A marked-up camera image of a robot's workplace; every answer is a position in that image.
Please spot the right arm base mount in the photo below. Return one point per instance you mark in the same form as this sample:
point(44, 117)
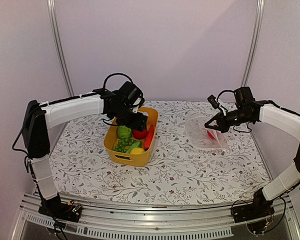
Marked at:
point(259, 208)

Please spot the front aluminium rail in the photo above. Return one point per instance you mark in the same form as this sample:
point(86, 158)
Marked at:
point(110, 220)

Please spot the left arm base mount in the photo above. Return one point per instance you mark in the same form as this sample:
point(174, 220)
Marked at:
point(59, 210)

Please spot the green toy apple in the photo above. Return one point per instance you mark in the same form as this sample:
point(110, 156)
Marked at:
point(124, 132)

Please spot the right aluminium frame post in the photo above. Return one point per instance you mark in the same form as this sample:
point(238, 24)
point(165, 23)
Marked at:
point(260, 5)

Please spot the yellow plastic basket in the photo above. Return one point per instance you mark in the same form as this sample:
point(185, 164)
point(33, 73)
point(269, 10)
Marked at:
point(137, 160)

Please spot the aluminium frame post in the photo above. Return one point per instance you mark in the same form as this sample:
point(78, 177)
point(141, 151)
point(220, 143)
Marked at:
point(260, 5)
point(53, 18)

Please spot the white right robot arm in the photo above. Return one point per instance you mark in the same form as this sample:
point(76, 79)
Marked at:
point(249, 110)

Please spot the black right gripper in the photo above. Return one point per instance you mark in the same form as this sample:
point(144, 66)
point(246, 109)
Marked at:
point(222, 126)

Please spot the red toy chili pepper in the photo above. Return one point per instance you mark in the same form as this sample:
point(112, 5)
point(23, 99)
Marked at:
point(149, 138)

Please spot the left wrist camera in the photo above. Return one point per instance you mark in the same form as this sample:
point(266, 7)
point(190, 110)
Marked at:
point(138, 103)

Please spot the green toy grape bunch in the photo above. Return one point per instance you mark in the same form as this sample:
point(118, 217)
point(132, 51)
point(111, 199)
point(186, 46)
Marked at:
point(123, 145)

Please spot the red toy apple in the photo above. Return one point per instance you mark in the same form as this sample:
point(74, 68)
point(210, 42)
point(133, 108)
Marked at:
point(211, 133)

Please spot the clear zip top bag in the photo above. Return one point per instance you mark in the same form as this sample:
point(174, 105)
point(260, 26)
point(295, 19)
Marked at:
point(197, 134)

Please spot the yellow toy lemon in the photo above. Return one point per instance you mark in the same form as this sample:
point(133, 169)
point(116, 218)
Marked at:
point(137, 151)

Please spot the red toy tomato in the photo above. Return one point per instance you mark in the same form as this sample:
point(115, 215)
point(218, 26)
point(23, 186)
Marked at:
point(140, 134)

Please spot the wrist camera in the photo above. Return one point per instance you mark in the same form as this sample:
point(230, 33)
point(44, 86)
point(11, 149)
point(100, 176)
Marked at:
point(216, 105)
point(138, 103)

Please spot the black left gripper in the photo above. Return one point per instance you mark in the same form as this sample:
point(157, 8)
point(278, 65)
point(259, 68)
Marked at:
point(139, 124)

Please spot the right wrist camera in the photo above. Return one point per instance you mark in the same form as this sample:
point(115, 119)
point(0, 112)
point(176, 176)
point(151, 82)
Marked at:
point(216, 105)

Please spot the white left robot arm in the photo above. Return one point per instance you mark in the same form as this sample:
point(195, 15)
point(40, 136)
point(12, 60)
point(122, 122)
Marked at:
point(122, 105)

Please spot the left aluminium frame post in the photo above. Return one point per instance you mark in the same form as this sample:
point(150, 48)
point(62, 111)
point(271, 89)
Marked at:
point(53, 18)

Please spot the green toy cucumber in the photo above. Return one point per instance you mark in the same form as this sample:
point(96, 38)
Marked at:
point(136, 144)

